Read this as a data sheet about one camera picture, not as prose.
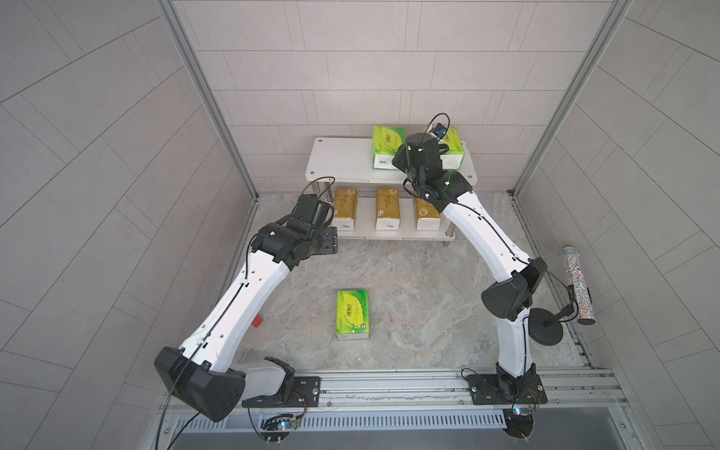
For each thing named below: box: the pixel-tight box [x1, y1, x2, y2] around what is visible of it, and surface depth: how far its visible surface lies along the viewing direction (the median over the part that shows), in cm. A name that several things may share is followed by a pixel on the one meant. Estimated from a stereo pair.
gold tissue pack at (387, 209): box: [375, 187, 401, 231], surface depth 98 cm
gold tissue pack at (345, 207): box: [333, 187, 359, 230], surface depth 98 cm
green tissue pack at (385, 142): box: [372, 124, 406, 171], surface depth 78 cm
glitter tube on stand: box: [558, 244, 597, 326], surface depth 71 cm
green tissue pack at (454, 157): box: [439, 126, 465, 170], surface depth 77 cm
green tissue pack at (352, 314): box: [335, 288, 370, 341], surface depth 80 cm
